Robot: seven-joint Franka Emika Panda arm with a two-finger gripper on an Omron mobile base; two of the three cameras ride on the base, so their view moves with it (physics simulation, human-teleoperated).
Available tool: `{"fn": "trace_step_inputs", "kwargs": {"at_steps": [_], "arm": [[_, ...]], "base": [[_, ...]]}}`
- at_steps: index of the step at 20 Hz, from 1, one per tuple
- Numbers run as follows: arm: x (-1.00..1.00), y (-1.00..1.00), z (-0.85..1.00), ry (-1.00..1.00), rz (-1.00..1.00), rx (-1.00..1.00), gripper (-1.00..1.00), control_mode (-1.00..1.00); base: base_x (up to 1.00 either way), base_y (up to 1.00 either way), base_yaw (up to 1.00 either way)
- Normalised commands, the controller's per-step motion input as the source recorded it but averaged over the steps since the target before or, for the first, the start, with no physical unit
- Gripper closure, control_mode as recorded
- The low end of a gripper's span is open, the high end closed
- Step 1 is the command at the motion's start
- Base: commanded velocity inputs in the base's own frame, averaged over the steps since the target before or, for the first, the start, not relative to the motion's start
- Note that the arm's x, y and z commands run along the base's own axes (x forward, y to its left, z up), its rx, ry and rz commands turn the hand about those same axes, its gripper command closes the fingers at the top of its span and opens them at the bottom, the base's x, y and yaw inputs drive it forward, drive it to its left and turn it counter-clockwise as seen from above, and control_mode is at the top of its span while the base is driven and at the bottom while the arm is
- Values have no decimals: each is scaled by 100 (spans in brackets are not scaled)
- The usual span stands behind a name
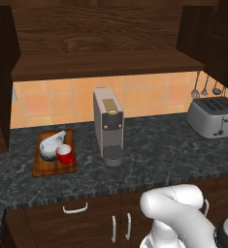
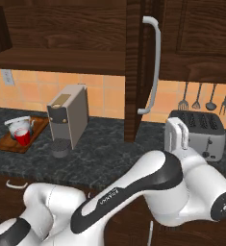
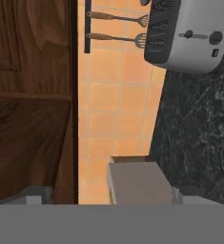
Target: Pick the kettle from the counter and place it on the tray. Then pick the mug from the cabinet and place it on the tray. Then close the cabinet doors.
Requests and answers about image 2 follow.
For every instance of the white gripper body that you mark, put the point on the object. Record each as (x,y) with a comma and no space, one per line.
(174,134)

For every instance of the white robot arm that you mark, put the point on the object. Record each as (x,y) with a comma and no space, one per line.
(169,189)

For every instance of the dark wood cabinet door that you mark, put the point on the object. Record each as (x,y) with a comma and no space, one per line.
(201,38)
(132,80)

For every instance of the wooden tray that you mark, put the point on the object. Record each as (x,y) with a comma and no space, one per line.
(37,126)

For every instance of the red mug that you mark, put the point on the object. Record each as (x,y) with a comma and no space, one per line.
(22,137)

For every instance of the silver toaster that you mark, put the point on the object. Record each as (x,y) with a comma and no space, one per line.
(201,128)

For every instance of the hanging slotted spatula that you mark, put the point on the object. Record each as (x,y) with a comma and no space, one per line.
(183,104)

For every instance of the hanging slotted spoon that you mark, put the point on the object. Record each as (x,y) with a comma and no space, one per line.
(196,103)

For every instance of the hanging ladle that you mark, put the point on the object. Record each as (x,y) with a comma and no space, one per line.
(211,105)

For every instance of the hanging meat fork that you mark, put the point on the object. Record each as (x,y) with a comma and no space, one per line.
(223,107)

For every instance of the grey coffee machine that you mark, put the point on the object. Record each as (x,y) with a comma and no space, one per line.
(73,112)

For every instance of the dark wood drawer front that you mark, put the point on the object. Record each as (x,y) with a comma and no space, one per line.
(2,198)

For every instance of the dark wood wall cabinet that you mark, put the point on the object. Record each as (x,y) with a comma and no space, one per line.
(66,61)

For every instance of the white wall outlet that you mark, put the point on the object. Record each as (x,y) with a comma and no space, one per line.
(7,77)

